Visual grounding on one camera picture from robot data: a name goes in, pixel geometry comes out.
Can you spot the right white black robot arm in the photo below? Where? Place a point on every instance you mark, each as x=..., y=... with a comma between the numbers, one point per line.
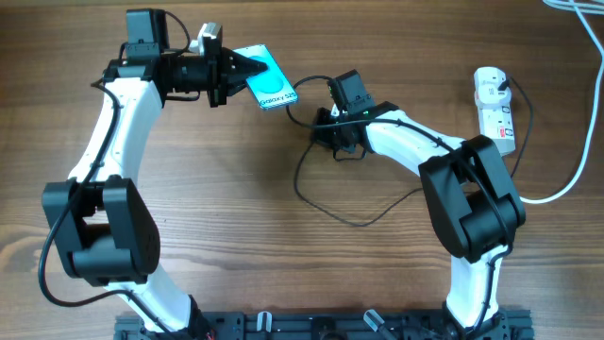
x=473, y=205

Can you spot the white USB charger adapter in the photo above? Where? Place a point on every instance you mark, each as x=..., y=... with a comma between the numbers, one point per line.
x=488, y=96

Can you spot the smartphone with teal screen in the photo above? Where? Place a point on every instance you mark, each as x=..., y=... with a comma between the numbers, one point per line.
x=270, y=88

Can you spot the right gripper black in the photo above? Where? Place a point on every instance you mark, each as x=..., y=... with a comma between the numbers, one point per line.
x=321, y=136

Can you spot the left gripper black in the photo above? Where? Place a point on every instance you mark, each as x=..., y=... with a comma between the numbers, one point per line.
x=223, y=75

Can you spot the white power strip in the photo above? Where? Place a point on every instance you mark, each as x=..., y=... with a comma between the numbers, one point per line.
x=496, y=124

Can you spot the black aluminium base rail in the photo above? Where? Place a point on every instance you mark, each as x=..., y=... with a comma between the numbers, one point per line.
x=418, y=324

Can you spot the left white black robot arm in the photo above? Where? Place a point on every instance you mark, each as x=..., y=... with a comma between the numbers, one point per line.
x=99, y=223

